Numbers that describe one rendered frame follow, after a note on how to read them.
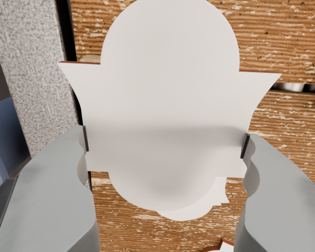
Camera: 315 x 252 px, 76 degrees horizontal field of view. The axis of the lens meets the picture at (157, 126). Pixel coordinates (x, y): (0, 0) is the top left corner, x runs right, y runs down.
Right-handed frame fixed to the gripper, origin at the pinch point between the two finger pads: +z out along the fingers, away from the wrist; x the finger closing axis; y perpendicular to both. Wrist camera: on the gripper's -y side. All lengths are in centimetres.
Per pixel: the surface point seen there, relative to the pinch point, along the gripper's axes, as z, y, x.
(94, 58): 10.5, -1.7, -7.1
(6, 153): 26.1, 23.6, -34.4
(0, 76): 104, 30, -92
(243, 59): 12.5, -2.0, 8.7
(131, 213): 10.9, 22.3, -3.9
